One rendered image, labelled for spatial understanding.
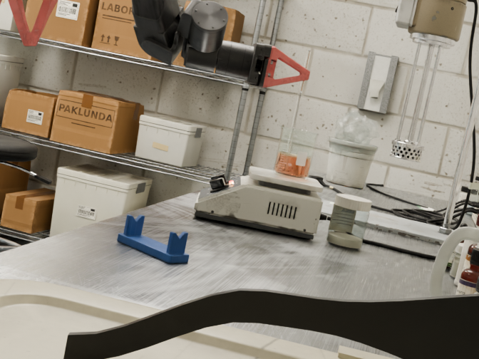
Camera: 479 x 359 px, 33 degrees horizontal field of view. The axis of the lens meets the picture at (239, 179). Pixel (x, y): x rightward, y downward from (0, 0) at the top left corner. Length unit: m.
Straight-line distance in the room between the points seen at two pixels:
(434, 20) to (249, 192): 0.57
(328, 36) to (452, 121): 0.67
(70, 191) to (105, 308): 3.38
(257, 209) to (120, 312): 1.03
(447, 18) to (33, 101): 2.45
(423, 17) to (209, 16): 0.53
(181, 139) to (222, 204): 2.25
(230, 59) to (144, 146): 2.31
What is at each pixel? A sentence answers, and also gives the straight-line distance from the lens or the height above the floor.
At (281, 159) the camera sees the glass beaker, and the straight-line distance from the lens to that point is 1.34.
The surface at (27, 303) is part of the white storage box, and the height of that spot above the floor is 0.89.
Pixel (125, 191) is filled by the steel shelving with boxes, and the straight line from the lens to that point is 3.54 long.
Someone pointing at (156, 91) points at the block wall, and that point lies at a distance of 3.91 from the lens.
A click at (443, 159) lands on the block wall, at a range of 3.71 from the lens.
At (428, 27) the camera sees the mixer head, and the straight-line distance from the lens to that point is 1.64.
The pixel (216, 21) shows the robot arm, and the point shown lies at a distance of 1.26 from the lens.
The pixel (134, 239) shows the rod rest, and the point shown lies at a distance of 1.01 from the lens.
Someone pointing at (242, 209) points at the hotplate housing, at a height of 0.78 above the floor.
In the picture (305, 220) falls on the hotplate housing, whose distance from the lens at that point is 1.30.
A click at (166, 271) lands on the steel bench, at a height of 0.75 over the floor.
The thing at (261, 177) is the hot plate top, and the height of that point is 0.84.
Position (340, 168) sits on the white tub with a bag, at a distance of 2.29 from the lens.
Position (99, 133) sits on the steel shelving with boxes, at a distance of 3.56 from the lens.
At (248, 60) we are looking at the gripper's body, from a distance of 1.32.
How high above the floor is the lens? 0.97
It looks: 7 degrees down
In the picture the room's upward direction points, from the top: 12 degrees clockwise
